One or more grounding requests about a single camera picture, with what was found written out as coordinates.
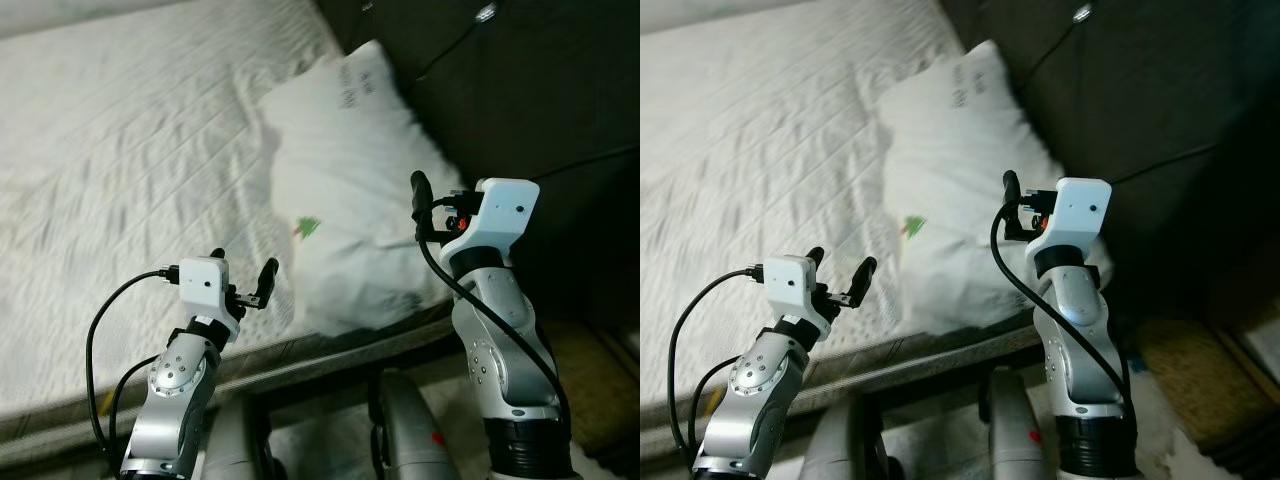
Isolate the white patterned mattress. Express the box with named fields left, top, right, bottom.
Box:
left=640, top=0, right=1061, bottom=446
left=0, top=0, right=471, bottom=441

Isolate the dark bed base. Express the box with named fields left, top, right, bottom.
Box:
left=800, top=340, right=1046, bottom=411
left=215, top=340, right=481, bottom=411

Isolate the silver robot leg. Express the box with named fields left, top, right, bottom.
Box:
left=200, top=395, right=276, bottom=480
left=800, top=390, right=901, bottom=480
left=980, top=368, right=1056, bottom=480
left=368, top=370, right=463, bottom=480

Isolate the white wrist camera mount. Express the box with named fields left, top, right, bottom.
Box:
left=1035, top=178, right=1113, bottom=281
left=762, top=255, right=836, bottom=346
left=176, top=256, right=243, bottom=346
left=462, top=178, right=541, bottom=281

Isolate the white pillow green tree print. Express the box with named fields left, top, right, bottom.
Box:
left=258, top=40, right=471, bottom=338
left=868, top=40, right=1113, bottom=336

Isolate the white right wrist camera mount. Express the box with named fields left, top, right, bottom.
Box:
left=462, top=178, right=541, bottom=281
left=1035, top=178, right=1113, bottom=281

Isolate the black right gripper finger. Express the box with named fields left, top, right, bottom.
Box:
left=1002, top=170, right=1024, bottom=242
left=410, top=170, right=436, bottom=243

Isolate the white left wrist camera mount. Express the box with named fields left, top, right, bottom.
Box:
left=762, top=255, right=836, bottom=346
left=176, top=256, right=243, bottom=346

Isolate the silver left robot leg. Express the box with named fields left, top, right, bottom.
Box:
left=200, top=395, right=276, bottom=480
left=800, top=390, right=901, bottom=480

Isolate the dark grey tufted headboard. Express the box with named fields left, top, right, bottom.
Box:
left=315, top=0, right=641, bottom=331
left=940, top=0, right=1280, bottom=321

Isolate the silver right robot leg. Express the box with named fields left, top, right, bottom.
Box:
left=980, top=368, right=1056, bottom=480
left=368, top=370, right=463, bottom=480

